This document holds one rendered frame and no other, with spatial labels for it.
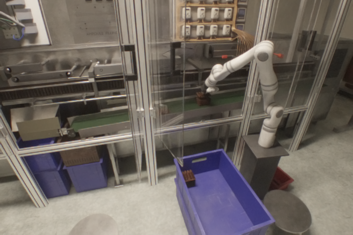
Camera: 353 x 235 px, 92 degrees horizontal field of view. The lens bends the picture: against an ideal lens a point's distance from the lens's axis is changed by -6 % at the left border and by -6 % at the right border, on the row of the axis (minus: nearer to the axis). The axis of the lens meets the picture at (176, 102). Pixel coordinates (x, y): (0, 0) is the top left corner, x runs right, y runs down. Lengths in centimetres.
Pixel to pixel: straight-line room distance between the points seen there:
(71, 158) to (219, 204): 115
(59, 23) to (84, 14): 21
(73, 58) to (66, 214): 125
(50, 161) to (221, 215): 129
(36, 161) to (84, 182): 42
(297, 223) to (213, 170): 65
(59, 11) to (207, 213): 181
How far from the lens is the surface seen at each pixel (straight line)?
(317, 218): 194
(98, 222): 140
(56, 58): 173
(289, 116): 257
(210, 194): 148
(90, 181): 181
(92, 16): 169
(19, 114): 166
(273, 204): 153
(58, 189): 191
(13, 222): 202
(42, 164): 172
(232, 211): 143
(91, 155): 160
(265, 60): 105
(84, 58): 167
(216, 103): 159
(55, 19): 175
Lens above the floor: 142
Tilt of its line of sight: 28 degrees down
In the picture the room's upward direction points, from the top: straight up
